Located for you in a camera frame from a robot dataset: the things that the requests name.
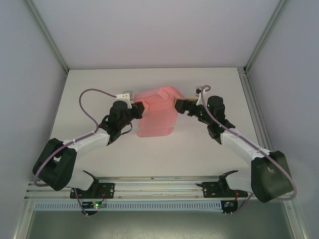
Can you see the pink paper box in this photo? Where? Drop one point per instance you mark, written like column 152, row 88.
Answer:
column 157, row 119

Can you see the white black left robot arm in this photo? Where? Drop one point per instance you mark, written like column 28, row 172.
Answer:
column 87, row 140

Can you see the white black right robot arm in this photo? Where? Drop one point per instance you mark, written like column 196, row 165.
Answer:
column 239, row 144

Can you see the circuit board with green light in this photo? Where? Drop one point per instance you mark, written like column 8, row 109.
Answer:
column 97, row 205

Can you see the small circuit board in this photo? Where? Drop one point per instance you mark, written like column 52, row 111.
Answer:
column 228, row 204

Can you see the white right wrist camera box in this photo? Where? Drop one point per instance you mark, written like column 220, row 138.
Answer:
column 198, row 90

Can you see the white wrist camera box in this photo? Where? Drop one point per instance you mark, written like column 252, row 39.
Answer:
column 123, row 95
column 198, row 90

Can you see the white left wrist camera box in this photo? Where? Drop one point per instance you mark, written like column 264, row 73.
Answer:
column 123, row 95

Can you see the aluminium side rail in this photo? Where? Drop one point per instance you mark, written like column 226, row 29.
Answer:
column 256, row 112

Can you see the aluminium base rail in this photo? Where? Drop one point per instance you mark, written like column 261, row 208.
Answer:
column 159, row 186

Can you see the aluminium frame post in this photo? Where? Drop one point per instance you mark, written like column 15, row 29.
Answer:
column 265, row 37
column 47, row 37

